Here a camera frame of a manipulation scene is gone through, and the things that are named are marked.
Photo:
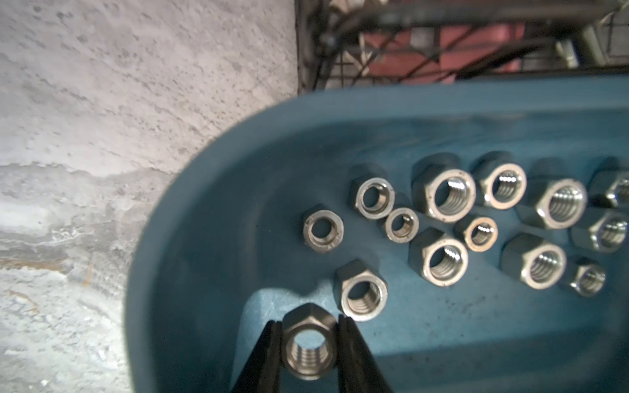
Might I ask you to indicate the small steel hex nut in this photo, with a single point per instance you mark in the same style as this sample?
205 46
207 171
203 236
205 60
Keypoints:
372 196

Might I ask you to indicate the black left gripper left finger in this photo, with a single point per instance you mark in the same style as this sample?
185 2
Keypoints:
261 373

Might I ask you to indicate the large steel hex nut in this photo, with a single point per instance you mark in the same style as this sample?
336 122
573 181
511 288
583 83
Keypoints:
438 258

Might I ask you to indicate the black wire desk organizer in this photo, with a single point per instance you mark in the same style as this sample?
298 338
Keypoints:
351 44

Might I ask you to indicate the teal plastic storage box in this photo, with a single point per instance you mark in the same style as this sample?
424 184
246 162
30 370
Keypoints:
224 253

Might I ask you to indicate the pink binder clip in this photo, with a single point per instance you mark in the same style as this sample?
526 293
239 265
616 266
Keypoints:
428 55

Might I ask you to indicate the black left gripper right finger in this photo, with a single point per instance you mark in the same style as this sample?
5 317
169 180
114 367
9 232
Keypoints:
356 367

